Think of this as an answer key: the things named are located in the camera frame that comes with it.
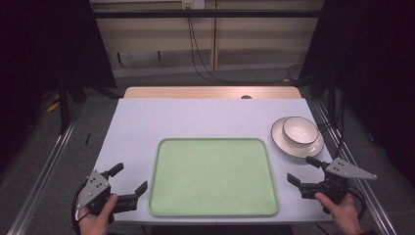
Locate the white table cover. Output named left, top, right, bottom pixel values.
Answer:
left=92, top=97, right=335, bottom=227

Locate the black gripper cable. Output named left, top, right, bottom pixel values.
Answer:
left=70, top=181, right=91, bottom=235
left=346, top=186, right=369, bottom=220

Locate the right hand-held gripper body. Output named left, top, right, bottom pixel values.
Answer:
left=298, top=157, right=379, bottom=214

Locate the yellow floor tape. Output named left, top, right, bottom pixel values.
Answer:
left=45, top=92, right=62, bottom=114

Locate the wooden wall post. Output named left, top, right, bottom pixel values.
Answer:
left=210, top=0, right=219, bottom=71

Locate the light green tray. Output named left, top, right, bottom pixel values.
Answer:
left=147, top=137, right=281, bottom=218

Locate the white wall socket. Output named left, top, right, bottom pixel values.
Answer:
left=181, top=0, right=206, bottom=10

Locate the wooden table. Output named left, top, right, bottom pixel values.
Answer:
left=122, top=85, right=303, bottom=100

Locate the person's right hand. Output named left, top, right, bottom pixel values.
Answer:
left=314, top=191, right=364, bottom=235

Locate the black horizontal bar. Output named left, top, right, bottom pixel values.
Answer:
left=92, top=9, right=324, bottom=20

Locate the black curtain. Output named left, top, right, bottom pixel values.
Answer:
left=297, top=0, right=415, bottom=189
left=0, top=0, right=117, bottom=174

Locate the white plate with dark rim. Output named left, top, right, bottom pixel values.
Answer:
left=270, top=116, right=325, bottom=160

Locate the person's left hand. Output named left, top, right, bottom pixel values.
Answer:
left=77, top=193, right=119, bottom=235

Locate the black metal stand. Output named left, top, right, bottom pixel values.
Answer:
left=327, top=70, right=337, bottom=126
left=58, top=72, right=71, bottom=134

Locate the black cable beside table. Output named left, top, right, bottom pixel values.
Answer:
left=316, top=97, right=347, bottom=161

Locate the black wall cable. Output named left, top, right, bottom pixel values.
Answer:
left=186, top=5, right=229, bottom=84
left=188, top=18, right=304, bottom=85

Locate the white bowl with dark rim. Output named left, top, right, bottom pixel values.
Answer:
left=281, top=116, right=320, bottom=146

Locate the aluminium floor rail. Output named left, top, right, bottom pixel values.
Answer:
left=5, top=103, right=85, bottom=235
left=313, top=99, right=398, bottom=235

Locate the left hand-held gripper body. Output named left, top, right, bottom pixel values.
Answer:
left=75, top=168, right=140, bottom=217

